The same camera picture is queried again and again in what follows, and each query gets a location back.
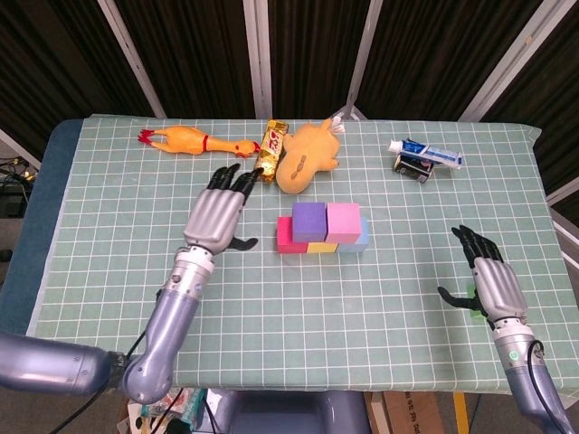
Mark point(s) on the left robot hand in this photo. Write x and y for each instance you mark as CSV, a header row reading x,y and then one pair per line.
x,y
217,217

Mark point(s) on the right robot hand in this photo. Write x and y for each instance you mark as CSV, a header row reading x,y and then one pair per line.
x,y
497,285

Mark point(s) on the green foam cube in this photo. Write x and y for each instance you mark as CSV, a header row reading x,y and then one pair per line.
x,y
474,312

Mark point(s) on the magenta foam cube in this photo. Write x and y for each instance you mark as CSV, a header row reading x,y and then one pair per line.
x,y
286,237

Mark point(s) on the purple foam cube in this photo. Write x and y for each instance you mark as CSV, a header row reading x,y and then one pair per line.
x,y
310,221

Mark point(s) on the yellow foam cube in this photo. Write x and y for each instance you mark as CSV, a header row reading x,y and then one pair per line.
x,y
322,248

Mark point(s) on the pink foam cube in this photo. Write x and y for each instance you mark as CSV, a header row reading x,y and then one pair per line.
x,y
344,221

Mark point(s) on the light blue foam cube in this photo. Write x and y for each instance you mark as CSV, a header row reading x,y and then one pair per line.
x,y
359,239

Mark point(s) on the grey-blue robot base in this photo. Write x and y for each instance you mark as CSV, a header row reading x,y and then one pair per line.
x,y
289,416

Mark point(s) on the yellow rubber chicken toy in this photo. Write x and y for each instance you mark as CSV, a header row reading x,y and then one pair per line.
x,y
181,140

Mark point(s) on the gold snack packet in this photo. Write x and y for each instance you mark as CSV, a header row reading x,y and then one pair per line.
x,y
271,144

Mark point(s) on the yellow plush toy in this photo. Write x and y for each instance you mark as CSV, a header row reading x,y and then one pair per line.
x,y
307,153

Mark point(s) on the yellow bar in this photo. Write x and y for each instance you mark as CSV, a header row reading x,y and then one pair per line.
x,y
460,413

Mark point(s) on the small black carton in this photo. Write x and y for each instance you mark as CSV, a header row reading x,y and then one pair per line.
x,y
411,168

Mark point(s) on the green checked tablecloth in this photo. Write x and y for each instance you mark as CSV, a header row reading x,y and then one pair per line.
x,y
316,325

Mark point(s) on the white blue toothpaste tube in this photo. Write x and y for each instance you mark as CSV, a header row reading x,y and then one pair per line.
x,y
429,153

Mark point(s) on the brown cardboard box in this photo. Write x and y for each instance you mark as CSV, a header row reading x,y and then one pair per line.
x,y
407,413

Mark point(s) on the blue table pad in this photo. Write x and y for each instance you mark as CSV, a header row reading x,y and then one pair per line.
x,y
36,226

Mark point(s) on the colourful snack bags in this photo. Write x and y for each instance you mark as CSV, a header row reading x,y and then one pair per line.
x,y
181,407

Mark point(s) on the white partition frame post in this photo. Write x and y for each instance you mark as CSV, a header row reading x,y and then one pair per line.
x,y
131,54
511,59
258,59
365,45
565,191
18,149

